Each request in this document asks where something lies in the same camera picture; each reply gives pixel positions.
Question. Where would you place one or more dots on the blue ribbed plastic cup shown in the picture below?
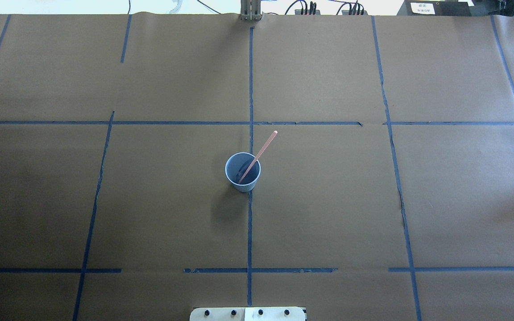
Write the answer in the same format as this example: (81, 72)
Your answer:
(235, 169)

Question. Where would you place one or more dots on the black power strip left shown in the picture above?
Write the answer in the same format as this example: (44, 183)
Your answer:
(307, 8)

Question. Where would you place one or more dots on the black power strip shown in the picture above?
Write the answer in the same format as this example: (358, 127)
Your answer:
(352, 9)
(307, 8)

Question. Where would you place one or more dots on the black power strip right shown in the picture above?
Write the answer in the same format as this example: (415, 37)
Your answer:
(352, 9)

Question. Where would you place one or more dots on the black box with label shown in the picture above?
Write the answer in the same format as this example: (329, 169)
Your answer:
(434, 8)

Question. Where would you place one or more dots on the aluminium frame post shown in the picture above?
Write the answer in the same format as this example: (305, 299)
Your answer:
(250, 10)

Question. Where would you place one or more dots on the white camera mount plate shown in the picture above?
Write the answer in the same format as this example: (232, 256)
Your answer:
(283, 313)

